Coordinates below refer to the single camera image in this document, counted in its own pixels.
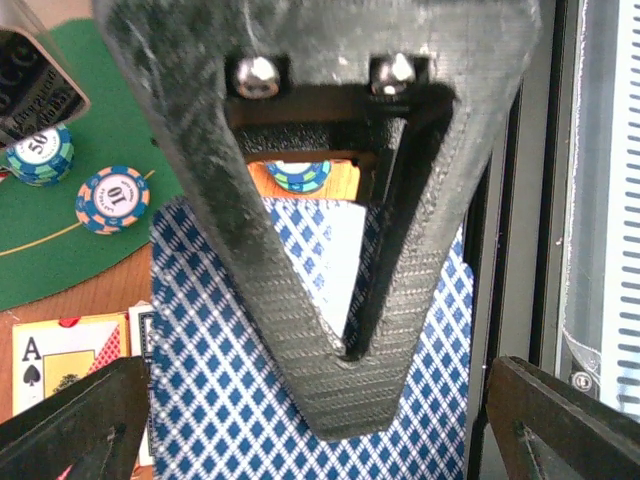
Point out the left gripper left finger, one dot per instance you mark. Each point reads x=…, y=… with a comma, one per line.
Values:
x=92, y=429

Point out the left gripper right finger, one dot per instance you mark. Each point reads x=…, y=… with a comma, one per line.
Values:
x=546, y=429

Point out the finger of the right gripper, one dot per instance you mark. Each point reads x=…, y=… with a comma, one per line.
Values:
x=408, y=93

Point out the grey card deck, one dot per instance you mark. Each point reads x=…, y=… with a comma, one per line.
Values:
x=221, y=411

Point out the green blue chip stack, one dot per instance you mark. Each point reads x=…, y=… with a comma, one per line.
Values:
x=301, y=177

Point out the blue backed playing card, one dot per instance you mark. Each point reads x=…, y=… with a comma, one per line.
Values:
x=322, y=238

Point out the green blue poker chip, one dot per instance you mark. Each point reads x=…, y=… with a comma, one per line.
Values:
x=43, y=159

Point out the red playing card box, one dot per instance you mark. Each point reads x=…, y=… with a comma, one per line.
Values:
x=50, y=355

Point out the round green poker mat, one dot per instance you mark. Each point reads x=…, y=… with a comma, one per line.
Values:
x=44, y=249

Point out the light blue cable duct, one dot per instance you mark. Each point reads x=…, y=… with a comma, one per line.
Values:
x=619, y=384

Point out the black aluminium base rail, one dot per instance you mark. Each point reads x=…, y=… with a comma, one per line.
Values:
x=515, y=229

